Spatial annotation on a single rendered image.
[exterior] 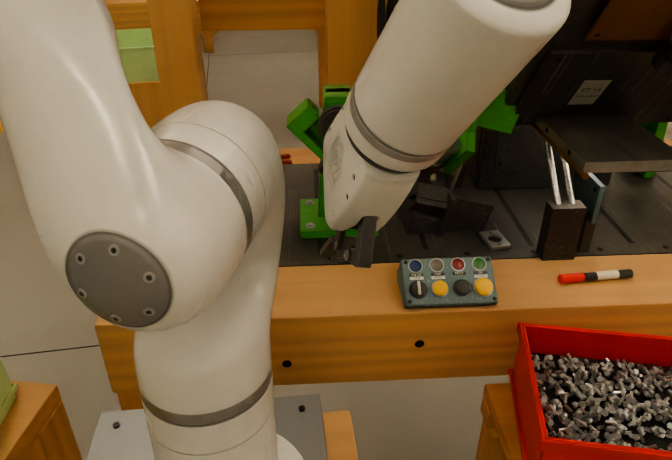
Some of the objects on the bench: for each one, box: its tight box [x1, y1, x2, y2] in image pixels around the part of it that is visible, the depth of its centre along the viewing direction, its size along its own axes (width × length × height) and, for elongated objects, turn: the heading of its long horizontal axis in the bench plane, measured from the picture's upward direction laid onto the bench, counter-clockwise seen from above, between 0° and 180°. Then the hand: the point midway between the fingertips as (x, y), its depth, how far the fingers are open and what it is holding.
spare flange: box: [479, 230, 511, 251], centre depth 108 cm, size 6×4×1 cm
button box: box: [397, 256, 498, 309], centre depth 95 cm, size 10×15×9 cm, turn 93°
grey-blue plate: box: [572, 172, 605, 252], centre depth 105 cm, size 10×2×14 cm, turn 3°
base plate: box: [279, 163, 672, 267], centre depth 123 cm, size 42×110×2 cm, turn 93°
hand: (336, 208), depth 57 cm, fingers open, 8 cm apart
